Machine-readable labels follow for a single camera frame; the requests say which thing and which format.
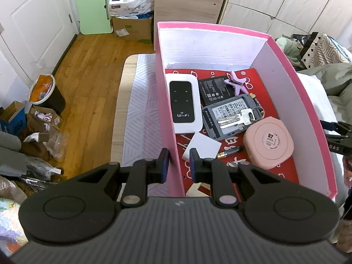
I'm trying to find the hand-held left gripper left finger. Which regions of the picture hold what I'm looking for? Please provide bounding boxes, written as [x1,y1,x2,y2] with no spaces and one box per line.
[77,148,169,209]

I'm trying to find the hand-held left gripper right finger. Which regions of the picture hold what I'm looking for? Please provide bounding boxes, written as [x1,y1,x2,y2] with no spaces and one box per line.
[190,148,278,209]

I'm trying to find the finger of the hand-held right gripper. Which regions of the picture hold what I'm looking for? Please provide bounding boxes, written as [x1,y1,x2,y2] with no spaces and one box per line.
[326,134,352,156]
[319,119,352,135]

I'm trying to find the white charger cube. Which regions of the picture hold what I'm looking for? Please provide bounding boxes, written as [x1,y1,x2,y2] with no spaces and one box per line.
[181,132,222,161]

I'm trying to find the pale yellow square frame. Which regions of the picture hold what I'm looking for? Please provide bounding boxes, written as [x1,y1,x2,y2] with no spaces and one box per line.
[186,184,212,197]

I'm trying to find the cylindrical battery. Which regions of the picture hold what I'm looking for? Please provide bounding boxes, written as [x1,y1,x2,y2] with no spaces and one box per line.
[216,146,244,159]

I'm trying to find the white pocket router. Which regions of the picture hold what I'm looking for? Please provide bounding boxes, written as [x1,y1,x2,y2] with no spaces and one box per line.
[165,75,203,134]

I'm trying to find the bunch of keys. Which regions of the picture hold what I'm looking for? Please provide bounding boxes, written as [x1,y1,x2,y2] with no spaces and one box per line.
[217,108,257,129]

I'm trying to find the pink round case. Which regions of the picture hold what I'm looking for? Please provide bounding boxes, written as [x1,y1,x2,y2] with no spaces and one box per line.
[243,116,295,170]

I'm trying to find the black battery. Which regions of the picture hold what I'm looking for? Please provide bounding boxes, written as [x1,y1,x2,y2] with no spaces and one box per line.
[198,74,235,106]

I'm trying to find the pink star clip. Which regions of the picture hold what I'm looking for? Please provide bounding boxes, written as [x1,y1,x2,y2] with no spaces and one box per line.
[224,71,249,94]

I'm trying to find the pink cardboard box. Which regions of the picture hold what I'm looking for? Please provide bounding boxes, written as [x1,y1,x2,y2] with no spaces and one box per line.
[154,21,337,200]

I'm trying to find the person's right hand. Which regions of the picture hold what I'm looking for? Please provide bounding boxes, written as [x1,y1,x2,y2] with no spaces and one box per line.
[342,154,352,190]

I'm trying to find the olive green jacket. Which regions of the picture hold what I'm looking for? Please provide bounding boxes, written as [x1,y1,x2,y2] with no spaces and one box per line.
[313,63,352,121]

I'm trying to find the red printed sheet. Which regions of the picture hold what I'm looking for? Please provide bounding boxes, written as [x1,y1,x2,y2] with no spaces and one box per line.
[165,68,300,197]

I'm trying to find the black white patterned bag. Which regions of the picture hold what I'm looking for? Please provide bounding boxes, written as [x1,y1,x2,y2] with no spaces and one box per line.
[291,31,352,68]

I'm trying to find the pale green cloth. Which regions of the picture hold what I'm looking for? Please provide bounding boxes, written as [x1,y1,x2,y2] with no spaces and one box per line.
[276,37,303,64]

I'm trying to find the clear plastic bag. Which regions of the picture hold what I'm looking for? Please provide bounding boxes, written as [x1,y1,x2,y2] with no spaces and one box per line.
[44,132,68,160]

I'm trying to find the brown crumpled cloth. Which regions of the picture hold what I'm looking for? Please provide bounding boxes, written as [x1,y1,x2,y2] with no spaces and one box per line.
[22,114,53,161]

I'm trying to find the black trash bin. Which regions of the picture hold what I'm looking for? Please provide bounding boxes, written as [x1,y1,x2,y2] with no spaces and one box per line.
[29,74,66,116]

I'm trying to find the light wooden wardrobe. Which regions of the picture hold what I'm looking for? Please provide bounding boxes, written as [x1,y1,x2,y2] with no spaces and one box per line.
[217,0,352,53]

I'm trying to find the grey clothing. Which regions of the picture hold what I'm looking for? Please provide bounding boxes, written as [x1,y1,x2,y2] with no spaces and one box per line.
[0,130,31,176]

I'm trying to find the blue cardboard box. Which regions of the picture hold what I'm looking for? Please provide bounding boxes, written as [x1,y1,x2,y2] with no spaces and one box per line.
[0,101,28,136]

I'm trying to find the wooden bookshelf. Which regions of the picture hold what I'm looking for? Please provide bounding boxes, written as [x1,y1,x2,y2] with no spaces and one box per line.
[152,0,235,25]

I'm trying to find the floral cloth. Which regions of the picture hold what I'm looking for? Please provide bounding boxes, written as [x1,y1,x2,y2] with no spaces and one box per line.
[0,196,29,256]

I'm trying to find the tissue pack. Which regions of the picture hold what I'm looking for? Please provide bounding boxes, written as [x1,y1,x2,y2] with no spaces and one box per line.
[108,0,153,18]

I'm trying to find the green folding table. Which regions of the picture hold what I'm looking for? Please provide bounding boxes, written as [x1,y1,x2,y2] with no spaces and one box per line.
[72,0,114,35]

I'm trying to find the white door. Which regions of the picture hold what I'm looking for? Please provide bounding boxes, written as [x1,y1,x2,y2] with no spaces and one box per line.
[0,0,79,94]

